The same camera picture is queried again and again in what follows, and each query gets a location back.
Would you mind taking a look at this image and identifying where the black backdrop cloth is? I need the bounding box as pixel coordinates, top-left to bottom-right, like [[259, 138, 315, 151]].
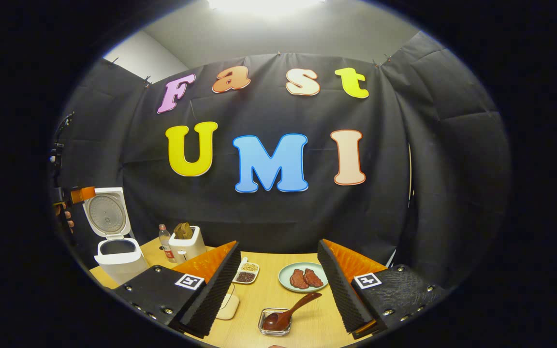
[[49, 30, 512, 290]]

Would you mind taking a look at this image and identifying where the white rice cooker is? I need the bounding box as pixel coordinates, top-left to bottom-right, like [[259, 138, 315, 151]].
[[83, 187, 149, 286]]

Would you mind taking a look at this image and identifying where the white divided dish of beans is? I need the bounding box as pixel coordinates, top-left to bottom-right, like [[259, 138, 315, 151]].
[[233, 257, 261, 284]]

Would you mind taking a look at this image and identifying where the clear plastic water bottle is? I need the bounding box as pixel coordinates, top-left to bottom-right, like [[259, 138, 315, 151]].
[[159, 224, 176, 263]]

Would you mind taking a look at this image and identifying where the clear glass chopstick holder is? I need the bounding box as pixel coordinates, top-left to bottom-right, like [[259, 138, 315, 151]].
[[258, 308, 293, 336]]

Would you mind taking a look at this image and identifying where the white toaster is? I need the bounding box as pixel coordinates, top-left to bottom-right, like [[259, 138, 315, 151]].
[[168, 226, 207, 264]]

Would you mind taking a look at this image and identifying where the pale green plate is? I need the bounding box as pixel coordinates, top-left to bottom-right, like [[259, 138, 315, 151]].
[[278, 262, 328, 293]]

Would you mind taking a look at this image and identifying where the brown wooden spoon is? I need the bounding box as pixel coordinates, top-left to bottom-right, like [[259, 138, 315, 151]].
[[262, 292, 322, 332]]

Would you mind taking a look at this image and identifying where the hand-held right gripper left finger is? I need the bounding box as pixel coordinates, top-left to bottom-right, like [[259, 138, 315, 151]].
[[113, 240, 242, 339]]

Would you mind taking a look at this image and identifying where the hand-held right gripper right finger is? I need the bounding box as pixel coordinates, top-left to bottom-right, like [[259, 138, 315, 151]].
[[317, 238, 449, 339]]

